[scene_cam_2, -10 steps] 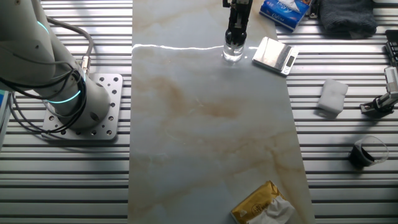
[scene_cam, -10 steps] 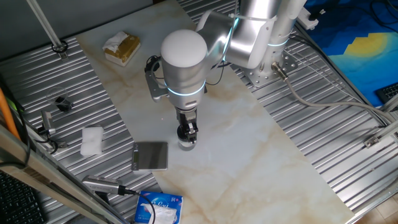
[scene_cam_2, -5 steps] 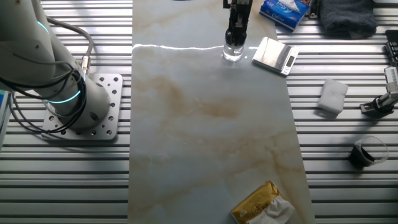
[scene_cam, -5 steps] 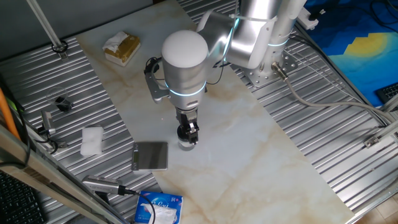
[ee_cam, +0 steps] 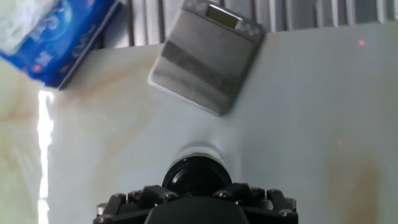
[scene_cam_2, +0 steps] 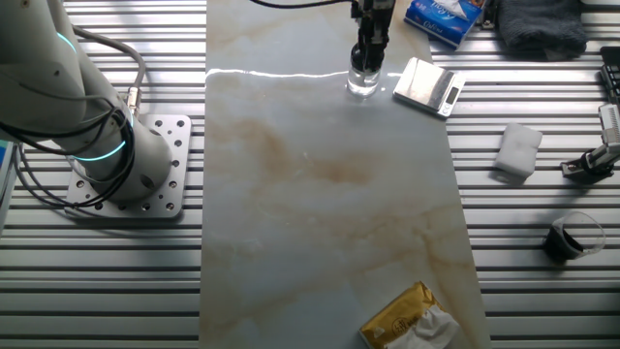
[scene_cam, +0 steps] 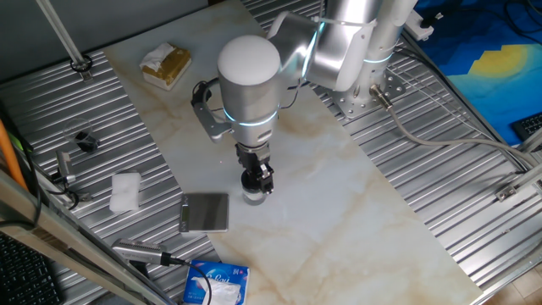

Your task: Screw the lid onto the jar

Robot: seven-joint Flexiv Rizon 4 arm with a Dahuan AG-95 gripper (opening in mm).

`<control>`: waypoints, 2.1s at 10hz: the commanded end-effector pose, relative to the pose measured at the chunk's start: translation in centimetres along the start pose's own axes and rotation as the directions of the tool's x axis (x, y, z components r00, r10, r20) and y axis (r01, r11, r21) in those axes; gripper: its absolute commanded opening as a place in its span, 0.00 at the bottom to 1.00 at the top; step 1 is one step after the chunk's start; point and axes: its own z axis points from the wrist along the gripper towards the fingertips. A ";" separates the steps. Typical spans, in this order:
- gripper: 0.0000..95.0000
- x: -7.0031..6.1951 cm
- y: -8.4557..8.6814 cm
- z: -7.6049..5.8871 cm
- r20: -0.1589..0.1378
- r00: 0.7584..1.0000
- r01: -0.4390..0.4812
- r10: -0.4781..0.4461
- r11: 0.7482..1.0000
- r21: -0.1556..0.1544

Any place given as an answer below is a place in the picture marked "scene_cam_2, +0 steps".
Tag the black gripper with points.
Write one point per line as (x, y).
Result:
(375, 9)

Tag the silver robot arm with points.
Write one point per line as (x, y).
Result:
(39, 72)

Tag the clear glass jar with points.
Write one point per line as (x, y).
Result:
(363, 83)

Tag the silver digital pocket scale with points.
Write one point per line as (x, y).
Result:
(424, 82)

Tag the blue tissue pack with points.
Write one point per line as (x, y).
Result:
(443, 24)

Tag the dark grey towel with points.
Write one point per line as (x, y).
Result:
(542, 26)

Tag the white foam sponge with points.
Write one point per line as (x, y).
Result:
(518, 150)

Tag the clear plastic cup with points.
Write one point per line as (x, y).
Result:
(564, 240)

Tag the gold tissue pack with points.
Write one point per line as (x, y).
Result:
(392, 320)

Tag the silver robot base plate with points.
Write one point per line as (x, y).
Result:
(176, 160)

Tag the small silver camera on stand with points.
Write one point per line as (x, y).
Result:
(598, 160)

